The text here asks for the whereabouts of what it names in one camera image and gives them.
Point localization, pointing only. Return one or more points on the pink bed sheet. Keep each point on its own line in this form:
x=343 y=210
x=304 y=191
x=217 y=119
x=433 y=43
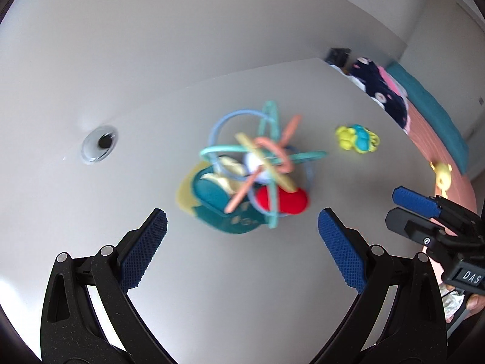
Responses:
x=433 y=150

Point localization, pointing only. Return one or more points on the crumpled white tissue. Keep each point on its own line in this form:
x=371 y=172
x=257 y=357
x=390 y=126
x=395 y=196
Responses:
x=452 y=300

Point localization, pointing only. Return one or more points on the teal yellow toy frog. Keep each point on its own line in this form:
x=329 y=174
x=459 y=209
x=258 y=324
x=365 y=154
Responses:
x=357 y=138

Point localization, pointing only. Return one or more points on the teal yellow cartoon phone stand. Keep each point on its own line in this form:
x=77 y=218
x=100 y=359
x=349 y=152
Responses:
x=201 y=197

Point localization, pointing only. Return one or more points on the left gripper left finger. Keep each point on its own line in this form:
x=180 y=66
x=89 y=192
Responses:
x=87 y=315

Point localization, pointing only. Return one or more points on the person's right hand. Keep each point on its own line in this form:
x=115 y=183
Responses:
x=472 y=305

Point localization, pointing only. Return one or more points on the teal pillow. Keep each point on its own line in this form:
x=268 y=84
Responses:
x=435 y=115

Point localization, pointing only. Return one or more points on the desk cable grommet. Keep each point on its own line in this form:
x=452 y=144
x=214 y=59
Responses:
x=99 y=143

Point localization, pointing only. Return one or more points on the white cloth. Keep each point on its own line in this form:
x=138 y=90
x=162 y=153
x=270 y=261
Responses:
x=351 y=78

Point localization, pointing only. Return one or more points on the navy patterned fleece blanket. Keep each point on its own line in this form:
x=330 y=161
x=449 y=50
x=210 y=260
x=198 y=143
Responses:
x=378 y=86

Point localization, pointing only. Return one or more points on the black wall socket panel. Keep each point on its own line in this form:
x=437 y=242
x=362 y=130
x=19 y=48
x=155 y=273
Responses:
x=338 y=56

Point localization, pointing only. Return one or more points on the yellow plush duck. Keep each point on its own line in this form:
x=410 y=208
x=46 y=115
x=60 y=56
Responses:
x=443 y=178

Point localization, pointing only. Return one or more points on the pink fleece blanket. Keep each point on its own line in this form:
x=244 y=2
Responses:
x=392 y=83

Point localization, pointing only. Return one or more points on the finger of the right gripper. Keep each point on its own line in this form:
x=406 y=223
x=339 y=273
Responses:
x=412 y=201
x=412 y=226

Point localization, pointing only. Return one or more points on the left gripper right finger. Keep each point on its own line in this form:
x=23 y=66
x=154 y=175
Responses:
x=397 y=316

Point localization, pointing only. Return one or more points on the colourful ring rattle toy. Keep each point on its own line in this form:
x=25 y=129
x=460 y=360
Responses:
x=275 y=176

